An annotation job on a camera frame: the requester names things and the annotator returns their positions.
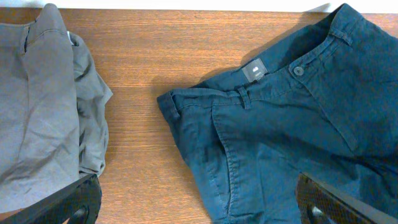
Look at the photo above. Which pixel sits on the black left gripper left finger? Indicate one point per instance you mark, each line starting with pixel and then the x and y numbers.
pixel 77 203

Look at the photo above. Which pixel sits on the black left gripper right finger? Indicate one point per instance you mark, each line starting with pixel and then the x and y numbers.
pixel 320 203

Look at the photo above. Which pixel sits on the navy blue shorts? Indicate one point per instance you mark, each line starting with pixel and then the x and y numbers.
pixel 323 101

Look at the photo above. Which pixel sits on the folded grey shorts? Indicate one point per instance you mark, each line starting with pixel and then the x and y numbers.
pixel 53 126

